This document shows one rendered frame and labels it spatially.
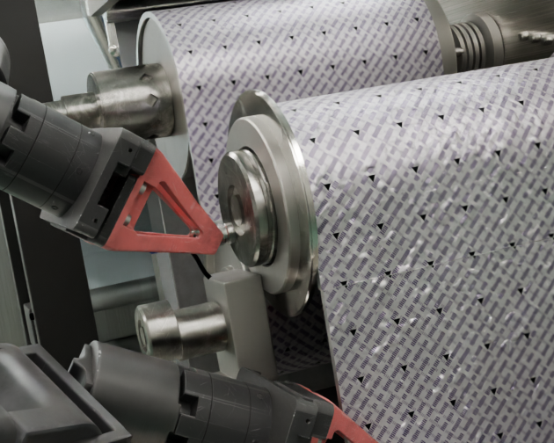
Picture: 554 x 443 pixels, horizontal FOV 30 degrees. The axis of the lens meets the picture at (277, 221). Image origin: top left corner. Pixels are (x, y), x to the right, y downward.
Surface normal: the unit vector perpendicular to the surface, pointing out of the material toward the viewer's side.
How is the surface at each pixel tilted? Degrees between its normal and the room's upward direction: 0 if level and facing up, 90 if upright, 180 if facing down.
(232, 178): 90
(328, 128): 46
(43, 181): 115
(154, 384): 61
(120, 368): 55
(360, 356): 91
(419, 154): 74
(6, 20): 90
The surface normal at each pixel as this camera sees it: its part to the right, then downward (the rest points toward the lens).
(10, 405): -0.01, -0.65
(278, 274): -0.93, 0.19
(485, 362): 0.33, 0.05
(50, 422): 0.48, -0.85
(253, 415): 0.45, -0.47
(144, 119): 0.37, 0.54
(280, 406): -0.89, -0.30
